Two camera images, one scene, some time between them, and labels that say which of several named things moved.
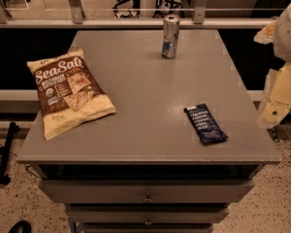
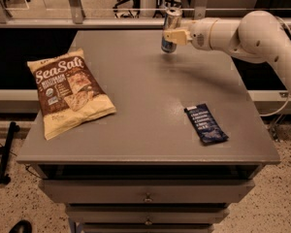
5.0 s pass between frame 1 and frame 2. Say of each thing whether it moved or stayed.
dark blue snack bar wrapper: stayed
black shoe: stayed
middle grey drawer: stayed
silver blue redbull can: moved
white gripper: moved
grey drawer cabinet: stayed
